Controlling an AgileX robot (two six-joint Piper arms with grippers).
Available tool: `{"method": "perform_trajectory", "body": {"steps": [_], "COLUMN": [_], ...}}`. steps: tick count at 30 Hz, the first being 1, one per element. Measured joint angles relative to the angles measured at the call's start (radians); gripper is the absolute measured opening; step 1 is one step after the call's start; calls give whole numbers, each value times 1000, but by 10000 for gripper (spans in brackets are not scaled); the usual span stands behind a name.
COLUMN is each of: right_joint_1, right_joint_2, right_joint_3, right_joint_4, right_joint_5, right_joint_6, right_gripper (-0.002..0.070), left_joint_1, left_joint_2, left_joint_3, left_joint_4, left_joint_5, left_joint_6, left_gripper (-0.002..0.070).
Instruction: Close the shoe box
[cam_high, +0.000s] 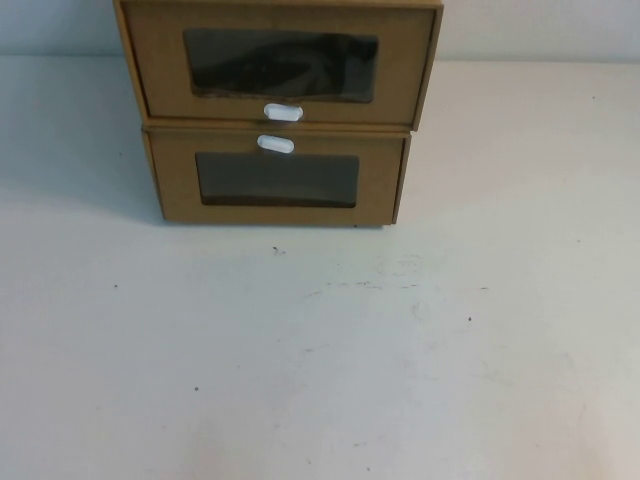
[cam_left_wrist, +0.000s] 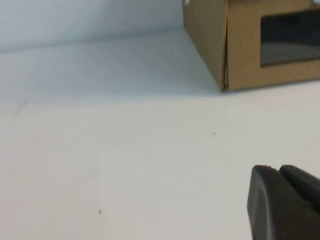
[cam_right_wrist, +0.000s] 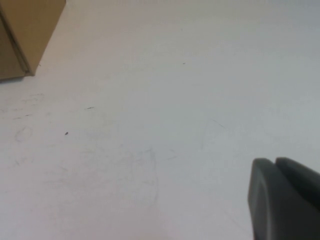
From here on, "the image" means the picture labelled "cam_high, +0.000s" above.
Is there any cardboard shoe box outer shell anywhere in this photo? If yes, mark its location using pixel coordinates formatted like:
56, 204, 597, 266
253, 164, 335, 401
140, 122, 415, 232
113, 0, 445, 133

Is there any white plastic drawer handle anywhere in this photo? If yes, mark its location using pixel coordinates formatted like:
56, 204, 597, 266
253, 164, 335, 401
256, 134, 296, 154
263, 102, 305, 122

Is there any cardboard drawer with straight-edged window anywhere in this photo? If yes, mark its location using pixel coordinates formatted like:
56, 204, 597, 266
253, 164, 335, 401
148, 131, 407, 224

